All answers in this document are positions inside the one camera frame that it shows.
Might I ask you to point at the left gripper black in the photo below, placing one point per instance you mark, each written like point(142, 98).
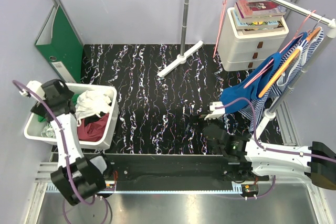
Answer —
point(40, 108)

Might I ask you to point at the green tank top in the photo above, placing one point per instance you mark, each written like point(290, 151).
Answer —
point(74, 101)

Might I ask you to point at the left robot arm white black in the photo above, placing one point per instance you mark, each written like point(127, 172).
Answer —
point(65, 140)

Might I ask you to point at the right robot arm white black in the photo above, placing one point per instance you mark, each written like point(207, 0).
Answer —
point(317, 162)

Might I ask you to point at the blue white striped top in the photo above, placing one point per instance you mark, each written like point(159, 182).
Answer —
point(254, 112)

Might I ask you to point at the blue tank top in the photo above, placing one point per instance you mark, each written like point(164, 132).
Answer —
point(253, 90)

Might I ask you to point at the orange wooden hanger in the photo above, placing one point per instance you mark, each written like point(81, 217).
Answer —
point(297, 52)

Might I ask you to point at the empty pink hanger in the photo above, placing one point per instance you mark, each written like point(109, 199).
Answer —
point(222, 17)

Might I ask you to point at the white garment in bin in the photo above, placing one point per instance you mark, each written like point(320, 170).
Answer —
point(92, 103)

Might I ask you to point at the green white striped garment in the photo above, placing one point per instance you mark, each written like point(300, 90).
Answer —
point(48, 131)

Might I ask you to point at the maroon garment in bin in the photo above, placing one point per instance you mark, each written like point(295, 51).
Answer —
point(92, 128)

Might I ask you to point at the green lever arch binder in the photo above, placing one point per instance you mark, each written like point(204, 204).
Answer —
point(59, 45)

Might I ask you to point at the metal clothes rack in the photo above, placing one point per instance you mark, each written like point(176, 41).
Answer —
point(271, 103)

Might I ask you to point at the white three-drawer unit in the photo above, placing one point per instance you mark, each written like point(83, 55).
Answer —
point(239, 50)

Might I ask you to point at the bottom book yellow black cover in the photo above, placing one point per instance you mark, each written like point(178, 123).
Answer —
point(260, 27)

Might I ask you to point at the top book pink cover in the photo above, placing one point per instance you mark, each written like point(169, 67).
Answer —
point(259, 8)

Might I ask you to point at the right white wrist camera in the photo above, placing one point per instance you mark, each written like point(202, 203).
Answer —
point(216, 110)

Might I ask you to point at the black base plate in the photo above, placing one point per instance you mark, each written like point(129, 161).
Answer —
point(172, 174)

